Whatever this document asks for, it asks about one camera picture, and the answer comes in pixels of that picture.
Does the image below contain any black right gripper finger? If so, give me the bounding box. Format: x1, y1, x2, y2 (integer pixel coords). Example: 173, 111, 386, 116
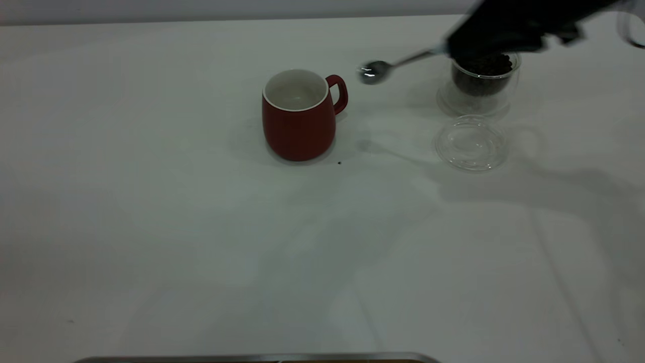
446, 30, 547, 58
451, 0, 550, 35

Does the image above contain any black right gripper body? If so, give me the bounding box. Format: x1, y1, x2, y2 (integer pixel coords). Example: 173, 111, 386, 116
542, 0, 621, 47

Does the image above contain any double-wall glass cup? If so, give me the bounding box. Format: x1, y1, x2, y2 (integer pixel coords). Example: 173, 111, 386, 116
437, 50, 521, 117

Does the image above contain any clear glass saucer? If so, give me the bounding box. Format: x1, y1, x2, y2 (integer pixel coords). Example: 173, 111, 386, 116
434, 115, 508, 172

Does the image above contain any metal spoon light blue handle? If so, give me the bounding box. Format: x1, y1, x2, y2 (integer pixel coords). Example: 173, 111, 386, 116
359, 44, 450, 85

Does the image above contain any red ceramic mug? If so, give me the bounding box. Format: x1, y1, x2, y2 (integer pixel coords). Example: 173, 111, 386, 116
262, 69, 349, 162

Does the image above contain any coffee beans pile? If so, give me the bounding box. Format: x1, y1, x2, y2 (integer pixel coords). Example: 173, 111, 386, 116
454, 53, 513, 96

